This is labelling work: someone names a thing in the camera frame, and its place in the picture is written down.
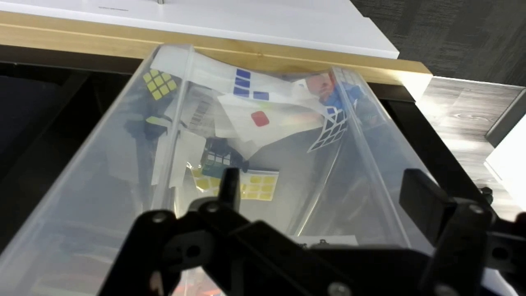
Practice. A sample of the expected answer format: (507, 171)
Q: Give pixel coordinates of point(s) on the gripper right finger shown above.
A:
(460, 234)

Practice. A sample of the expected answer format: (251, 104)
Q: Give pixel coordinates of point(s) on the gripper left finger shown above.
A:
(156, 246)

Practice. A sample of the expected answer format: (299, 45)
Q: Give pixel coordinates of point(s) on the clear plastic storage box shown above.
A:
(102, 185)

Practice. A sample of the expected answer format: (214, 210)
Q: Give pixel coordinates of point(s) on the white furniture panel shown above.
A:
(509, 164)

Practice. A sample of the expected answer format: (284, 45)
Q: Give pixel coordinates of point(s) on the dark puzzle cube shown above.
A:
(215, 158)

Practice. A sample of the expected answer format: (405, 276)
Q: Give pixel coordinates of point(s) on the yellow sticker sheet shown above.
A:
(259, 185)

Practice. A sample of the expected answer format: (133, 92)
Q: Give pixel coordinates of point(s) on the white paper with barcode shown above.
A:
(199, 113)

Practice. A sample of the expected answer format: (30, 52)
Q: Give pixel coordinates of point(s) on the black puzzle cube yellow stickers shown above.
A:
(160, 84)

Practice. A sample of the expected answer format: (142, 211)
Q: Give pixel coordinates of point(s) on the sticker sheet with red square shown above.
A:
(263, 119)

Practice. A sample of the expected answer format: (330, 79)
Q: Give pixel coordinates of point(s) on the sticker sheet with blue squares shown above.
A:
(246, 84)

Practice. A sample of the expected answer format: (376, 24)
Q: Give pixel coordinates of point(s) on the colourful puzzle cube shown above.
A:
(333, 90)

